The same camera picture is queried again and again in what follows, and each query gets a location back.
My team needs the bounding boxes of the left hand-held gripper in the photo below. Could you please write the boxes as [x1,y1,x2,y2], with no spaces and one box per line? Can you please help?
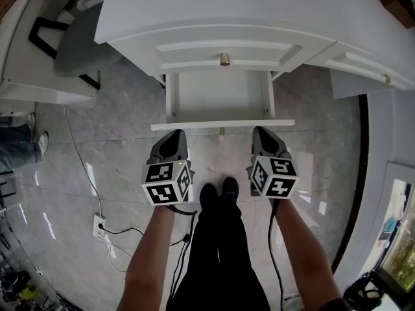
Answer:
[141,128,196,207]

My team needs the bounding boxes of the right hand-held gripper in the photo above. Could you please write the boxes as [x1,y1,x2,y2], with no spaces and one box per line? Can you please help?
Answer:
[245,126,300,201]

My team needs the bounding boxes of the white bottom drawer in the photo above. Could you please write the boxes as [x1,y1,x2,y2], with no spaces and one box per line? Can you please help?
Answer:
[150,69,296,136]

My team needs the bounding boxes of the person's left forearm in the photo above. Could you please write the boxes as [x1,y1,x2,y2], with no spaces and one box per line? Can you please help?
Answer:
[115,204,178,311]

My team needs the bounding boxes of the person's right forearm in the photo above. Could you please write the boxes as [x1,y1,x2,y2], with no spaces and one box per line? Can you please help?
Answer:
[273,198,345,311]

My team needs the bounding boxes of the white closed square-front drawer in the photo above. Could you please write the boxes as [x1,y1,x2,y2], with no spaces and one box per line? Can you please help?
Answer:
[106,23,338,77]

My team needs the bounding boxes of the white closed wide drawer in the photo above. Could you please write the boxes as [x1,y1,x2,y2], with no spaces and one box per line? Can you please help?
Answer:
[304,40,415,92]

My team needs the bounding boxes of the white desk with hutch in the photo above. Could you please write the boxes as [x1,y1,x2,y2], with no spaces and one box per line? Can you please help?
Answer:
[93,0,415,136]

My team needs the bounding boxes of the person's left black shoe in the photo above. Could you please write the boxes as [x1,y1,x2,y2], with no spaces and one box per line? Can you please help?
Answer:
[198,183,219,214]

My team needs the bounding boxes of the person's black shoe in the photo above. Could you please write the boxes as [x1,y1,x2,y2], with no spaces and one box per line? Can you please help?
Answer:
[220,176,241,207]
[198,183,219,214]

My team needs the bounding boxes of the person's right black shoe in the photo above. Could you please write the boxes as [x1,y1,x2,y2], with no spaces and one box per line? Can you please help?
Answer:
[220,176,241,207]

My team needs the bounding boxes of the white power strip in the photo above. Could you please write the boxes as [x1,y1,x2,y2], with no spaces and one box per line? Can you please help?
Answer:
[91,214,108,240]

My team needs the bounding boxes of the person's black trousers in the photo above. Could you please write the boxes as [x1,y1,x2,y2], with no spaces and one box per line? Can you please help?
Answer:
[165,202,272,311]

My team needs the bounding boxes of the black framed window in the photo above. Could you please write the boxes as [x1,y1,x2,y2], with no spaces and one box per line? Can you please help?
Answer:
[377,177,415,293]

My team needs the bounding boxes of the black bag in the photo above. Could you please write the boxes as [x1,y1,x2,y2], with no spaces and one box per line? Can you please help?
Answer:
[342,270,385,311]

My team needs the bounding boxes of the grey office chair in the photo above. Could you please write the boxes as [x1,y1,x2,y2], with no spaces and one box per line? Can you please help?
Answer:
[28,0,125,91]

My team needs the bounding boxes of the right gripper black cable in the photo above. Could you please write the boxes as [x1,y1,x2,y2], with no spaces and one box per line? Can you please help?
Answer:
[267,198,287,311]

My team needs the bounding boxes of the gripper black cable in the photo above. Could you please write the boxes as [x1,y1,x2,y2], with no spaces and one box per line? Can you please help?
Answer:
[267,198,287,311]
[165,205,198,306]

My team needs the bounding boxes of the black power strip cable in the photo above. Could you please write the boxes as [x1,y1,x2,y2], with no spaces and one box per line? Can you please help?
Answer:
[98,223,191,248]

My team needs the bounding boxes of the long white floor cable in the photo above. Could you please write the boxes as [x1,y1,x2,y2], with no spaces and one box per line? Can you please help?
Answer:
[62,104,104,217]

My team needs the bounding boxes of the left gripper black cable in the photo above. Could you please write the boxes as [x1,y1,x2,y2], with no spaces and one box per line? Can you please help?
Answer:
[165,205,198,306]

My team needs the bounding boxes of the looped white floor cable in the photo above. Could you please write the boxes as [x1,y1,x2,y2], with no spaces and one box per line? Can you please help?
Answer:
[104,237,132,273]

